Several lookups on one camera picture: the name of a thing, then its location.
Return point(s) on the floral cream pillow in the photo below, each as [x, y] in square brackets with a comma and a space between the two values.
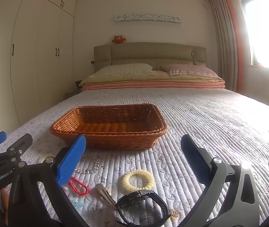
[125, 70]

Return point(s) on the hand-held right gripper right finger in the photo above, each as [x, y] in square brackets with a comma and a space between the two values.
[196, 153]

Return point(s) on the brown wicker basket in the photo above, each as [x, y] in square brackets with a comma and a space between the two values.
[115, 123]

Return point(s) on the silver hair clip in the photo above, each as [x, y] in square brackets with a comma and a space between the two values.
[103, 191]

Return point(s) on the folded yellow quilt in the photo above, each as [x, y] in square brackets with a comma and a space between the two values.
[148, 78]

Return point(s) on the white wardrobe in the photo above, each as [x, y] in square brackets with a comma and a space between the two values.
[30, 52]

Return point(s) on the bedside nightstand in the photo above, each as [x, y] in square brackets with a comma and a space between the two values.
[73, 92]

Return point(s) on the orange plush toy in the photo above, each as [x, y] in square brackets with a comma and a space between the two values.
[119, 39]

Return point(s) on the light blue small trinket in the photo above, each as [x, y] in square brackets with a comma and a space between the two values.
[80, 205]

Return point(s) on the black wrist watch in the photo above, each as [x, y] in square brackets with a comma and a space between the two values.
[136, 195]

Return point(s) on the pale yellow hair scrunchie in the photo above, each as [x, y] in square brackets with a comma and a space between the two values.
[127, 179]

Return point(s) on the white carved wall shelf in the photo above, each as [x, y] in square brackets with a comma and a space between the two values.
[148, 18]

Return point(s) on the window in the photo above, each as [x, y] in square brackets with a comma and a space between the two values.
[267, 28]

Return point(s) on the folded pink blanket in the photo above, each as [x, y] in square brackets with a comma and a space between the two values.
[148, 85]

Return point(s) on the beige padded headboard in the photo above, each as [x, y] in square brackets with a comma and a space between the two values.
[148, 52]

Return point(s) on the white quilted bedspread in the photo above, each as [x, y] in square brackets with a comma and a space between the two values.
[196, 113]

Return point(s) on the pink checked pillow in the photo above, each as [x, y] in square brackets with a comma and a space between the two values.
[191, 70]

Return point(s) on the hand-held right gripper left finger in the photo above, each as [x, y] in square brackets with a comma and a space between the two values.
[70, 160]

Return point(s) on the striped curtain with orange edge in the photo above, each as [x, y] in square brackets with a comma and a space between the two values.
[224, 40]

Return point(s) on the small beige bead trinket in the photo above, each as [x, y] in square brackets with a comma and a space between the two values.
[174, 214]

